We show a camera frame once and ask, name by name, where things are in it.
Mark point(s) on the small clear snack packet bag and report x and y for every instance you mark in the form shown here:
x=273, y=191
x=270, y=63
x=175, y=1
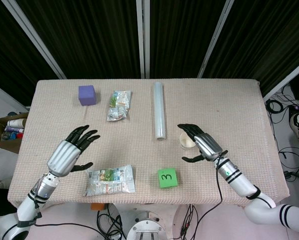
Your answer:
x=119, y=106

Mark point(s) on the beige woven tablecloth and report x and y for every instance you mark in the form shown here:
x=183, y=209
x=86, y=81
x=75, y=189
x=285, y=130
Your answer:
x=149, y=105

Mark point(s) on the silver robot base column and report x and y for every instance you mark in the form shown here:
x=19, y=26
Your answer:
x=146, y=226

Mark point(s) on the clear plastic film roll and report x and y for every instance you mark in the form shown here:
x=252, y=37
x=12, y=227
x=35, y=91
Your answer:
x=159, y=111

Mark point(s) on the large clear snack packet bag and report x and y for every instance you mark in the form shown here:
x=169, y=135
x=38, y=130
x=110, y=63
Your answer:
x=110, y=180

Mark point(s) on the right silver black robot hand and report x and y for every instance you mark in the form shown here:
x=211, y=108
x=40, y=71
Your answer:
x=208, y=145

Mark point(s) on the orange block under table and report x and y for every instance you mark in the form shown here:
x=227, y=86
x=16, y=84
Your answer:
x=97, y=206

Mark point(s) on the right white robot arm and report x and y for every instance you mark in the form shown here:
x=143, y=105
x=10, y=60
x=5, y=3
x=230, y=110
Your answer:
x=249, y=190

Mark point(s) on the white cylindrical bottle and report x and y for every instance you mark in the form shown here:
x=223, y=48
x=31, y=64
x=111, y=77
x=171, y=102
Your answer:
x=16, y=122

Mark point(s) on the brown cardboard box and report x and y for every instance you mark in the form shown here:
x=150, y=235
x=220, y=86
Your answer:
x=8, y=140

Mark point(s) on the green cube with number three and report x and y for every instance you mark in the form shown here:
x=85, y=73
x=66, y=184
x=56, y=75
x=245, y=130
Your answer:
x=167, y=177

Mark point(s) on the cream round object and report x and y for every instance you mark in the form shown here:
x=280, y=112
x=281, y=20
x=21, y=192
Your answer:
x=186, y=143

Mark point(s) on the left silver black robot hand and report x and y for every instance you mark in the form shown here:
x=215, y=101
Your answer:
x=63, y=156

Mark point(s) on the purple foam cube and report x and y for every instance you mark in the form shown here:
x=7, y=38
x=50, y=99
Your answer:
x=87, y=95

